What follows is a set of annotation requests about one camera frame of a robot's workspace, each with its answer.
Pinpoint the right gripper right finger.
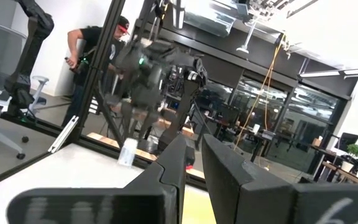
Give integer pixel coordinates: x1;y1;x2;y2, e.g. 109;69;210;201
202;134;358;224

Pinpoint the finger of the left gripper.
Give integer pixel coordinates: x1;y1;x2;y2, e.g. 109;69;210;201
137;108;160;141
121;107;135;139

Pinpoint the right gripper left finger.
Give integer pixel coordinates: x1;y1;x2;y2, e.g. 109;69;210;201
6;134;188;224

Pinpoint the teal tinted medicine bottle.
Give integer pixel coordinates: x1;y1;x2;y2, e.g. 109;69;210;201
117;138;139;168

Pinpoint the yellow translucent plastic bin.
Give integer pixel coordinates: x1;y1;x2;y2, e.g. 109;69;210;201
181;184;218;224

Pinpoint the silver aluminium extrusion piece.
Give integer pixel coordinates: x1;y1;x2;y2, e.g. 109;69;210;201
47;115;80;154

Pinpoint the person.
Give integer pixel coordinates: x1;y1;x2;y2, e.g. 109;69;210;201
61;15;131;128

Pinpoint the wooden office desk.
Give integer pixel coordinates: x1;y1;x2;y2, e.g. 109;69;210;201
320;160;358;185

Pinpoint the white pendant lamp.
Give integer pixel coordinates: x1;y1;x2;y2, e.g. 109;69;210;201
236;18;260;54

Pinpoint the black desk monitor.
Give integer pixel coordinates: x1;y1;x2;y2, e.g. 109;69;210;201
334;132;358;153

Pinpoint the small potted desk plant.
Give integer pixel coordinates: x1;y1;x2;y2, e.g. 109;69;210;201
341;143;358;173

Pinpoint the long ceiling light fixture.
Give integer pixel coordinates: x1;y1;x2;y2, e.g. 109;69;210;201
298;67;358;78

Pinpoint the yellow hanging cable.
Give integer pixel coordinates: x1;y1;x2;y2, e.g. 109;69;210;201
233;33;287;152

